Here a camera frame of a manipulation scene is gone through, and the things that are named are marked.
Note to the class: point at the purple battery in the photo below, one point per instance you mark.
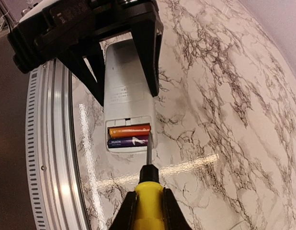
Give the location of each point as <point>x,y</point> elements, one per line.
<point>128,142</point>

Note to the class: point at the orange battery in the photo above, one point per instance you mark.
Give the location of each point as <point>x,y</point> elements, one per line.
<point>129,131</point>

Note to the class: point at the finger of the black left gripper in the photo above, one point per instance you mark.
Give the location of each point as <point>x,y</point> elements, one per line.
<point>147,32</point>

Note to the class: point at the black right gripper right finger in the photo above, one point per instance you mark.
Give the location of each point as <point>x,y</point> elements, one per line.
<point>172,214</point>

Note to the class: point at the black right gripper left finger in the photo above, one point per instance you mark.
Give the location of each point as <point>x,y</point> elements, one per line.
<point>125,218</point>

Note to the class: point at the aluminium front rail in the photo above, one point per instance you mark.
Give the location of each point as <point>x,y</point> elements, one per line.
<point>51,159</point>

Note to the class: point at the white remote control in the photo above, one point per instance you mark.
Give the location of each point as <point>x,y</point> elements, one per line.
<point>127,98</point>

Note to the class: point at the yellow handled screwdriver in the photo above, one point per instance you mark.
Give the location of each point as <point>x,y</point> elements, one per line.
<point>149,213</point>

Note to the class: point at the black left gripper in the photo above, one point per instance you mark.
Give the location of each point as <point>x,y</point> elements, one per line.
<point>55,27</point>

